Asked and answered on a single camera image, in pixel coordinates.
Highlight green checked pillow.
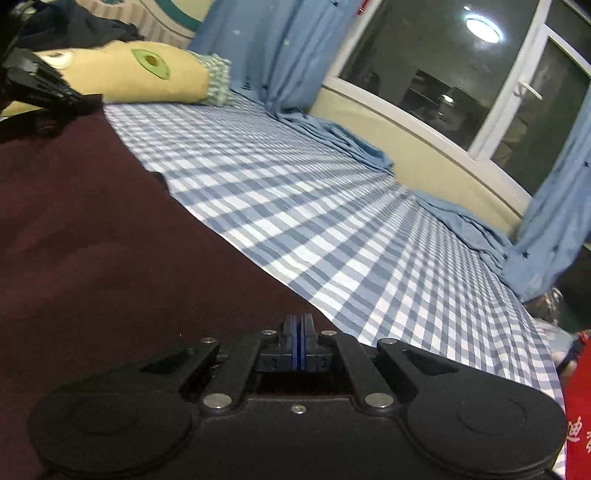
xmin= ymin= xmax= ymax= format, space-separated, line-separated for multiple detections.
xmin=187 ymin=50 xmax=232 ymax=108

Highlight crumpled grey bag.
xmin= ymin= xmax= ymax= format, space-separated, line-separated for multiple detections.
xmin=524 ymin=286 xmax=583 ymax=370

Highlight white framed window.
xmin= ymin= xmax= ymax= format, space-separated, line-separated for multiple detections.
xmin=321 ymin=0 xmax=591 ymax=220

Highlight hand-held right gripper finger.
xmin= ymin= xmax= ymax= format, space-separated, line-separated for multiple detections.
xmin=139 ymin=315 xmax=298 ymax=412
xmin=302 ymin=315 xmax=458 ymax=411

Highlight teal wave bed headboard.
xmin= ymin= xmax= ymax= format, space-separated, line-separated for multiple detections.
xmin=76 ymin=0 xmax=215 ymax=49

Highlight maroon printed sweatshirt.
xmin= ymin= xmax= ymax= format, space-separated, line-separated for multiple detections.
xmin=0 ymin=106 xmax=370 ymax=480

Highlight red fabric bag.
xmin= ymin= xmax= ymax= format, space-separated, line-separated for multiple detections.
xmin=562 ymin=329 xmax=591 ymax=480

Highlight dark navy clothes pile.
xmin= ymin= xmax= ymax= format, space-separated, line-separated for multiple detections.
xmin=18 ymin=0 xmax=145 ymax=49

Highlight yellow avocado pillows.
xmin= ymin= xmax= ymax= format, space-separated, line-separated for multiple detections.
xmin=0 ymin=41 xmax=213 ymax=116

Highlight blue star curtain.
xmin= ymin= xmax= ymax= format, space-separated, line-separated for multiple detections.
xmin=189 ymin=0 xmax=394 ymax=172
xmin=416 ymin=104 xmax=591 ymax=303

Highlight blue checked bed sheet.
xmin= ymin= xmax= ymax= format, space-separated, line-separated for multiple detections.
xmin=104 ymin=91 xmax=568 ymax=480

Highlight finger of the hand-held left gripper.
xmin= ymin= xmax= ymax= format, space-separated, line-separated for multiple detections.
xmin=2 ymin=47 xmax=103 ymax=115

